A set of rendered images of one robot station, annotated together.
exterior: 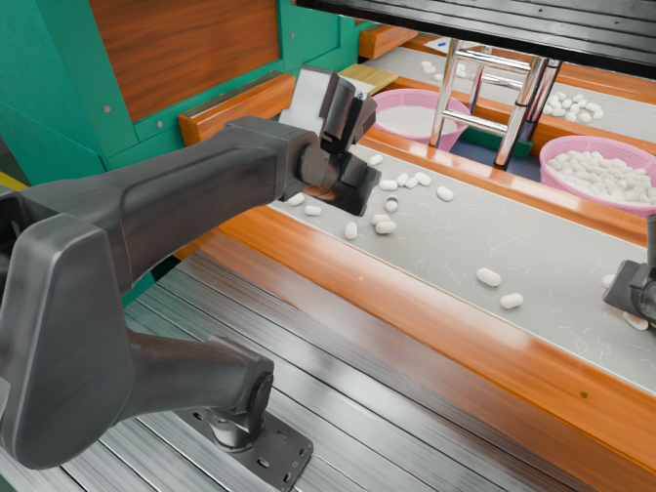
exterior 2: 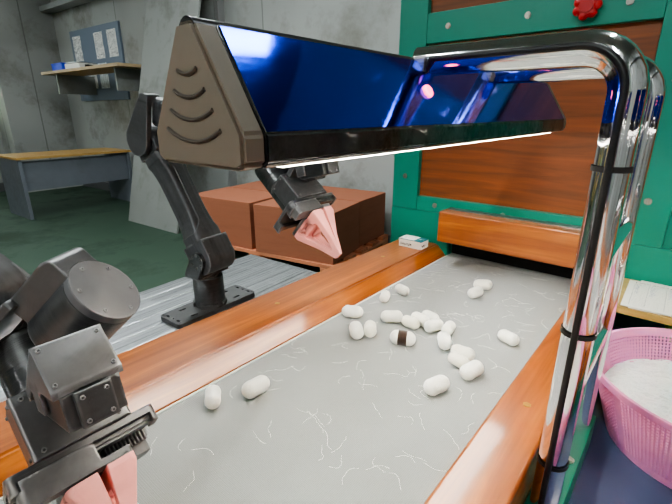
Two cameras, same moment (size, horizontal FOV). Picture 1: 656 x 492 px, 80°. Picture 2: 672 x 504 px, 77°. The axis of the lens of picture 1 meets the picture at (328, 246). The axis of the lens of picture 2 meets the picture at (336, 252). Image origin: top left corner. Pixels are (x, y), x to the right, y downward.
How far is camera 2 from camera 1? 0.89 m
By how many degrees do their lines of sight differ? 81
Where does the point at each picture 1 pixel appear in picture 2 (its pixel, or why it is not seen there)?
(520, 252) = (300, 445)
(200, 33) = (506, 156)
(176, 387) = (168, 189)
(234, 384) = (187, 232)
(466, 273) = (274, 380)
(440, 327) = (203, 331)
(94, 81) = (405, 156)
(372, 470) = not seen: hidden behind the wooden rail
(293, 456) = (178, 318)
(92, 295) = (142, 109)
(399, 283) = (263, 319)
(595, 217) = not seen: outside the picture
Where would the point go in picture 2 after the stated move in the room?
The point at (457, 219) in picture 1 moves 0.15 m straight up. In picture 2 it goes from (382, 395) to (387, 281)
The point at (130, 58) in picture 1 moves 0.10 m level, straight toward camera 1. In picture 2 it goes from (438, 153) to (400, 155)
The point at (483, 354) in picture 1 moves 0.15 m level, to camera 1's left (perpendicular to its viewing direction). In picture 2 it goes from (160, 347) to (203, 300)
